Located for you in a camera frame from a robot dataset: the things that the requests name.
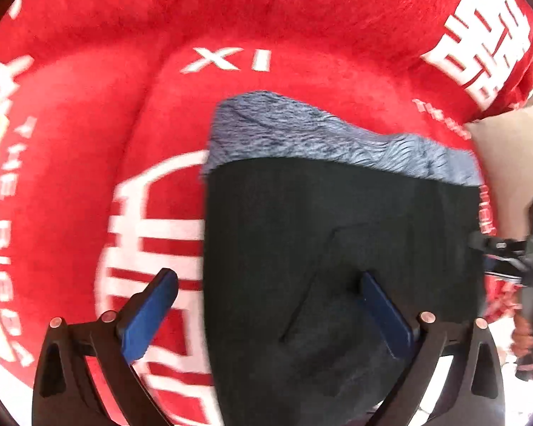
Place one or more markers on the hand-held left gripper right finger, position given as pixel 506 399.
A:
pixel 386 319

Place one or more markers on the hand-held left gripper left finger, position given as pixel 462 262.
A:
pixel 149 315

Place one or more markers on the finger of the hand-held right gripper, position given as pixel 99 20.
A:
pixel 499 245

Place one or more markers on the black pants with grey waistband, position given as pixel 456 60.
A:
pixel 315 213

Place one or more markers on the person's right hand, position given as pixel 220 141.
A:
pixel 525 337

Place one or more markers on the red printed blanket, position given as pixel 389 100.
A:
pixel 93 97

